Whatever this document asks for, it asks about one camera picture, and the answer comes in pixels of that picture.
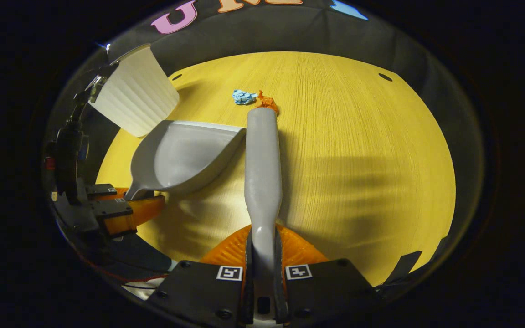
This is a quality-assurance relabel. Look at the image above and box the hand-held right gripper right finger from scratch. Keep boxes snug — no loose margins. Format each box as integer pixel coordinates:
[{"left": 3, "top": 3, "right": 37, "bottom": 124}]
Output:
[{"left": 273, "top": 225, "right": 382, "bottom": 328}]

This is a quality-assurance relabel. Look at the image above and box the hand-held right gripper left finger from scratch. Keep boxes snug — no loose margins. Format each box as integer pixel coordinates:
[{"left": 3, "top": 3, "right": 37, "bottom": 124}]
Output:
[{"left": 146, "top": 225, "right": 257, "bottom": 328}]

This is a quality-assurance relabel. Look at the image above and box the grey plastic dustpan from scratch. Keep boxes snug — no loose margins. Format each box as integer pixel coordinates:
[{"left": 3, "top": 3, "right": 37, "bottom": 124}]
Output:
[{"left": 124, "top": 119, "right": 247, "bottom": 201}]

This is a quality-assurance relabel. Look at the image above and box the white ribbed garbage bin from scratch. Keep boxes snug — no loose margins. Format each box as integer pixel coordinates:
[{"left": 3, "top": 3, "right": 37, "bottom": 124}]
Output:
[{"left": 88, "top": 44, "right": 180, "bottom": 138}]

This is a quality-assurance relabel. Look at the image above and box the small grey broom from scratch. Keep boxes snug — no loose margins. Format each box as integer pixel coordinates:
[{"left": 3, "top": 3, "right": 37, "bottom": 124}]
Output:
[{"left": 244, "top": 108, "right": 284, "bottom": 320}]

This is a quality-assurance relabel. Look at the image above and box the blue paper scrap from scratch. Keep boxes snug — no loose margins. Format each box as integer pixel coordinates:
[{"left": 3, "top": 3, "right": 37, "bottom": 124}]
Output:
[{"left": 231, "top": 89, "right": 259, "bottom": 106}]

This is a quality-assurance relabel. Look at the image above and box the orange paper scrap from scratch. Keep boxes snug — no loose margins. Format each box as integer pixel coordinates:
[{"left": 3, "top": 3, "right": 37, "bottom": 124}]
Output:
[{"left": 255, "top": 90, "right": 280, "bottom": 115}]

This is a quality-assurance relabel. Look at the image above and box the black tape strip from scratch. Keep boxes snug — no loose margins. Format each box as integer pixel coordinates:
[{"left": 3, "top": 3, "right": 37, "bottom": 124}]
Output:
[{"left": 385, "top": 250, "right": 423, "bottom": 287}]

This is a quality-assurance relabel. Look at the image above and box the black backdrop cloth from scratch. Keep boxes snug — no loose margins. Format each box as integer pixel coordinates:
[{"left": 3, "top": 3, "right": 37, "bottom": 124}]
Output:
[{"left": 48, "top": 0, "right": 487, "bottom": 292}]

